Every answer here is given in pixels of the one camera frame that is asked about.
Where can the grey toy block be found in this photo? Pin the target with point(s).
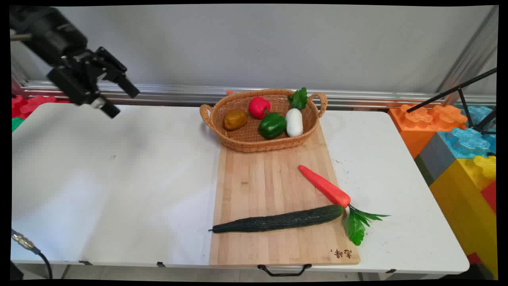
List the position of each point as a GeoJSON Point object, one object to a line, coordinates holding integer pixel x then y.
{"type": "Point", "coordinates": [436, 159]}

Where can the orange toy block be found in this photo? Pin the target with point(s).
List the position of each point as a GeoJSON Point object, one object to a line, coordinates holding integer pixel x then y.
{"type": "Point", "coordinates": [412, 127]}

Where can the white radish with green leaves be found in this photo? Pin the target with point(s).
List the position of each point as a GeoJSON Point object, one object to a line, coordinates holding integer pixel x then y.
{"type": "Point", "coordinates": [294, 123]}

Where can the red toy block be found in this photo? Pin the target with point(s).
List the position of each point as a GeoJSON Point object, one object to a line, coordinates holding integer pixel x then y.
{"type": "Point", "coordinates": [490, 196]}

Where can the aluminium rail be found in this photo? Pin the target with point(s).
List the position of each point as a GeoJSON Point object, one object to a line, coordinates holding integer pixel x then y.
{"type": "Point", "coordinates": [178, 93]}

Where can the red bell pepper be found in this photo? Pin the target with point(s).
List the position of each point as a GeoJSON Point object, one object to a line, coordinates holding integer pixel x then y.
{"type": "Point", "coordinates": [258, 106]}

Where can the yellow toy block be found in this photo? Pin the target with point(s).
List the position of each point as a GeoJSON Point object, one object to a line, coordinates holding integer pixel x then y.
{"type": "Point", "coordinates": [464, 206]}

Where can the wooden cutting board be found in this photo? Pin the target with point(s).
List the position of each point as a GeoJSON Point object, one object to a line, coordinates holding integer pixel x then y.
{"type": "Point", "coordinates": [258, 178]}

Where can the green foam block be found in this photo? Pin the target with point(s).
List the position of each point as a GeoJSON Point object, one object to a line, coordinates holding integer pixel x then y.
{"type": "Point", "coordinates": [16, 124]}

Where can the green bell pepper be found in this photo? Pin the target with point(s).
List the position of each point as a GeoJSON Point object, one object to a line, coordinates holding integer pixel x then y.
{"type": "Point", "coordinates": [272, 126]}

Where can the red foam block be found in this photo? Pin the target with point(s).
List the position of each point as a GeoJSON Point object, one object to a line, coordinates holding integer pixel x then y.
{"type": "Point", "coordinates": [31, 104]}

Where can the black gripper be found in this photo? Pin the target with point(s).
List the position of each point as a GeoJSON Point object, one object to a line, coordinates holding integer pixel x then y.
{"type": "Point", "coordinates": [47, 31]}

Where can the dark green cucumber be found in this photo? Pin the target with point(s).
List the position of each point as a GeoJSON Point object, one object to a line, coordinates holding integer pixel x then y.
{"type": "Point", "coordinates": [278, 220]}

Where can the woven wicker basket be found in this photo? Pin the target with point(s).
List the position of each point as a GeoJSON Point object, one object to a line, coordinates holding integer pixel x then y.
{"type": "Point", "coordinates": [246, 139]}

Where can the blue toy block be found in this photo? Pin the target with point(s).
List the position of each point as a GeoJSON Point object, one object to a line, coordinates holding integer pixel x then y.
{"type": "Point", "coordinates": [466, 143]}

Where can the brown potato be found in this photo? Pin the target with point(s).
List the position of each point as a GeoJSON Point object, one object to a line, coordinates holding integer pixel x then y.
{"type": "Point", "coordinates": [235, 119]}

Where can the black tripod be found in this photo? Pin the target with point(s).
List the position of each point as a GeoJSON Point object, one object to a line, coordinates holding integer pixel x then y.
{"type": "Point", "coordinates": [460, 89]}

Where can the orange carrot with green leaves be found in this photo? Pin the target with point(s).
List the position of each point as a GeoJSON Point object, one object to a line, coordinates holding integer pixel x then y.
{"type": "Point", "coordinates": [325, 186]}

